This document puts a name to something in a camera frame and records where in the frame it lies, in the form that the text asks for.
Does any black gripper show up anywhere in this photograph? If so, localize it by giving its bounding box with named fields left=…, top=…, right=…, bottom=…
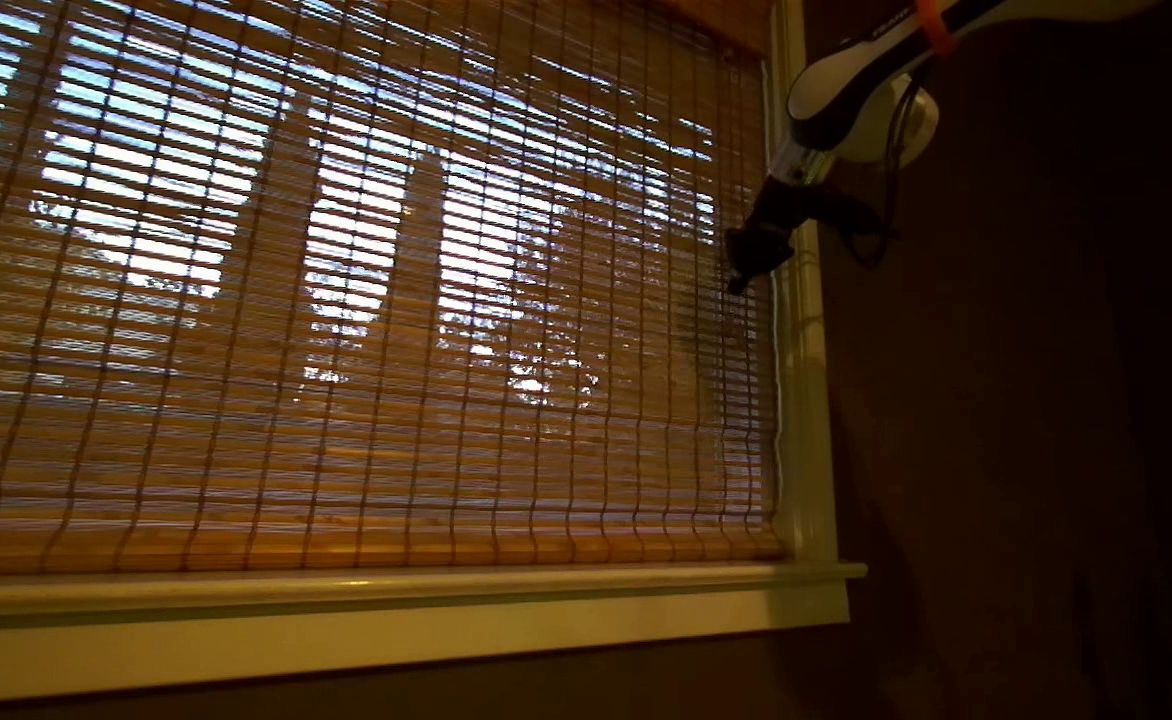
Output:
left=725, top=181, right=881, bottom=296

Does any white window frame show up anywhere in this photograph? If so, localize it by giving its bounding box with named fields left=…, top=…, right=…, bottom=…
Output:
left=0, top=0, right=874, bottom=708

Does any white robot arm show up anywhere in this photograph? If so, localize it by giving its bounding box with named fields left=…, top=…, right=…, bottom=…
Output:
left=725, top=0, right=1159, bottom=296

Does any brown bamboo window blind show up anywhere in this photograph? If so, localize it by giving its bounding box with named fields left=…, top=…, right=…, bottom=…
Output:
left=0, top=0, right=791, bottom=579

